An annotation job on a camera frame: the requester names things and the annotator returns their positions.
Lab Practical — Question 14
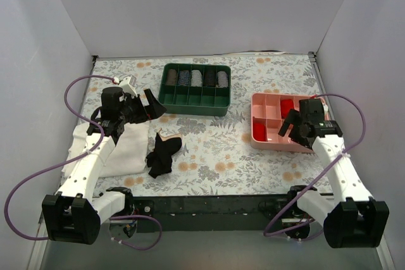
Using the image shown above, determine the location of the pink divided organizer tray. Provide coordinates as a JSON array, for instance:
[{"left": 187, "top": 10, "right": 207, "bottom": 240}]
[{"left": 251, "top": 93, "right": 312, "bottom": 153}]

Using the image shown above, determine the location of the black underwear beige waistband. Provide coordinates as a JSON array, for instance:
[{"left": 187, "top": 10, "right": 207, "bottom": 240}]
[{"left": 146, "top": 129, "right": 182, "bottom": 179}]

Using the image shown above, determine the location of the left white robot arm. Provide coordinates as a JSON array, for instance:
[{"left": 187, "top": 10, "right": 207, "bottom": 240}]
[{"left": 42, "top": 85, "right": 166, "bottom": 245}]

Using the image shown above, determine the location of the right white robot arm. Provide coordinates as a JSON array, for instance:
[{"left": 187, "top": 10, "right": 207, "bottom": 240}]
[{"left": 278, "top": 97, "right": 389, "bottom": 249}]

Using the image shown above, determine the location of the red rolled underwear upper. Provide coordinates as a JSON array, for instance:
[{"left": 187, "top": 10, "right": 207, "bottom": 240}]
[{"left": 280, "top": 99, "right": 294, "bottom": 119}]

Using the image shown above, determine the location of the red rolled underwear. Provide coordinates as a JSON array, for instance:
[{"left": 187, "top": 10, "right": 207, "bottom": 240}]
[
  {"left": 280, "top": 99, "right": 294, "bottom": 119},
  {"left": 252, "top": 123, "right": 267, "bottom": 142}
]

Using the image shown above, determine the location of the red rolled underwear lower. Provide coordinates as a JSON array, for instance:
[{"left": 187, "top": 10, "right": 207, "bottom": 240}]
[{"left": 252, "top": 123, "right": 267, "bottom": 142}]

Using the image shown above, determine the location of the brown rolled underwear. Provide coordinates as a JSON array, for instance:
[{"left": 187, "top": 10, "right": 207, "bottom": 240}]
[{"left": 165, "top": 69, "right": 177, "bottom": 86}]

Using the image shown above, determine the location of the blue striped rolled underwear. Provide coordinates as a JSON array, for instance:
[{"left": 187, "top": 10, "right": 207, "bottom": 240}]
[{"left": 178, "top": 70, "right": 190, "bottom": 86}]

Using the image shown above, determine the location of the white grey striped roll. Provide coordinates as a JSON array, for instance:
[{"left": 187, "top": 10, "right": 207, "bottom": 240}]
[{"left": 190, "top": 70, "right": 203, "bottom": 87}]

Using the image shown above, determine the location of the black rolled underwear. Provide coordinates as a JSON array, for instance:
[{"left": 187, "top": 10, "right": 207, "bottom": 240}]
[{"left": 203, "top": 70, "right": 216, "bottom": 87}]

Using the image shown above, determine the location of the grey white rolled underwear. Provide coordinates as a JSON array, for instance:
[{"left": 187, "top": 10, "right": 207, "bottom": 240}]
[{"left": 216, "top": 71, "right": 228, "bottom": 88}]

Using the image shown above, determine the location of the green divided organizer tray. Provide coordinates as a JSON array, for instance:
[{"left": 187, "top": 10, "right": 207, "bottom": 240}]
[{"left": 158, "top": 63, "right": 231, "bottom": 116}]

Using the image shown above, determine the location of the white folded cloth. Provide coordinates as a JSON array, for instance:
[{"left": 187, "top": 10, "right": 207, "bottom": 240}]
[{"left": 62, "top": 122, "right": 150, "bottom": 178}]

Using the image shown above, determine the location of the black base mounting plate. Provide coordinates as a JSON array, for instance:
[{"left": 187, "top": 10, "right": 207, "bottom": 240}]
[{"left": 134, "top": 194, "right": 290, "bottom": 232}]

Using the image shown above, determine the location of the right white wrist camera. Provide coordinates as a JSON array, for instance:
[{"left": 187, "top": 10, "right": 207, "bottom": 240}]
[{"left": 320, "top": 98, "right": 330, "bottom": 120}]

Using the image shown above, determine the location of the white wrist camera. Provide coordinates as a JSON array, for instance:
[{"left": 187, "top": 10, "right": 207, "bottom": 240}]
[
  {"left": 113, "top": 75, "right": 137, "bottom": 97},
  {"left": 320, "top": 98, "right": 330, "bottom": 120}
]

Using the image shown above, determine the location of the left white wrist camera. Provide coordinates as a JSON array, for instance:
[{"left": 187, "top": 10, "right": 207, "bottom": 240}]
[{"left": 113, "top": 75, "right": 137, "bottom": 97}]

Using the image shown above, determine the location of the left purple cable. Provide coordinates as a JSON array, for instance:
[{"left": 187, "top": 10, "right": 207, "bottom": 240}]
[{"left": 4, "top": 75, "right": 164, "bottom": 251}]

